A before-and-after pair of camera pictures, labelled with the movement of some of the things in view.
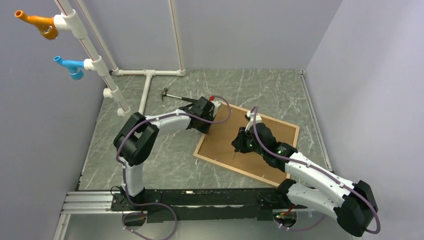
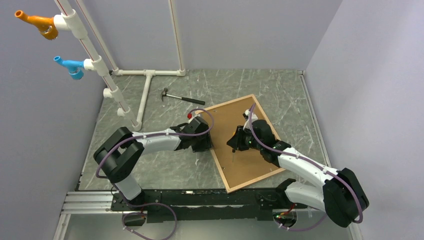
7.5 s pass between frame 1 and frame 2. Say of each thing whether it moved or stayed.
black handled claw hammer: stayed
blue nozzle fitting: stayed
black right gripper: stayed
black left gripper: moved
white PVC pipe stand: stayed
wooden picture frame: moved
